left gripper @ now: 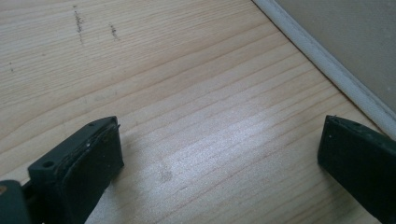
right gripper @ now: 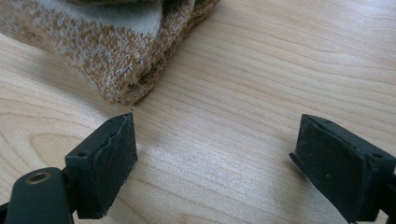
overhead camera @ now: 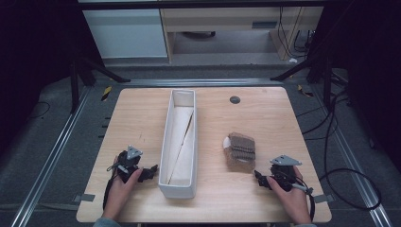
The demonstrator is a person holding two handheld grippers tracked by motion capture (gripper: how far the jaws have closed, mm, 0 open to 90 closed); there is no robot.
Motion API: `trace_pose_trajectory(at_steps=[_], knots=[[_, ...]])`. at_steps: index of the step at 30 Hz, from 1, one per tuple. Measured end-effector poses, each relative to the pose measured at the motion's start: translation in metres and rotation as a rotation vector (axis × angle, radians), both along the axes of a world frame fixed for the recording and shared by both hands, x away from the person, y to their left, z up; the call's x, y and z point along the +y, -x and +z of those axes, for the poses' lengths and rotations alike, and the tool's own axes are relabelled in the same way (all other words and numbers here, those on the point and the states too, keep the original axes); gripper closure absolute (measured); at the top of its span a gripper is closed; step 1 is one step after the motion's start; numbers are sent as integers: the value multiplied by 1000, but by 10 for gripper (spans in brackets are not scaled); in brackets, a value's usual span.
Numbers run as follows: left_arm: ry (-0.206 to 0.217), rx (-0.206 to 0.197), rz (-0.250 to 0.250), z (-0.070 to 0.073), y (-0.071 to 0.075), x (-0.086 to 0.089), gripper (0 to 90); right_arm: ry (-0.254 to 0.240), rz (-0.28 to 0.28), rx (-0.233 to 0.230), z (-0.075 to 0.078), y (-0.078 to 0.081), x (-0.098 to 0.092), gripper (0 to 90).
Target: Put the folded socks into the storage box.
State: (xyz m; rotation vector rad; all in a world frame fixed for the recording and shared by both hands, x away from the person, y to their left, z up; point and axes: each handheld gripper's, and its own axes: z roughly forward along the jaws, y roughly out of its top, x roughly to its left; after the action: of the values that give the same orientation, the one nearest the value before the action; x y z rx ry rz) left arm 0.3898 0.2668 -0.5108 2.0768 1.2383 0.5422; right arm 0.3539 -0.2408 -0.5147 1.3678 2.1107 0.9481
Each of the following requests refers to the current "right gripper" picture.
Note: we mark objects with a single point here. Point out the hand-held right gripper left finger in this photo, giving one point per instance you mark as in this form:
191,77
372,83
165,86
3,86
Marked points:
112,168

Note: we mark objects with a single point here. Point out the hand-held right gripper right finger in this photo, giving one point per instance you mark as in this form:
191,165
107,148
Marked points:
336,168

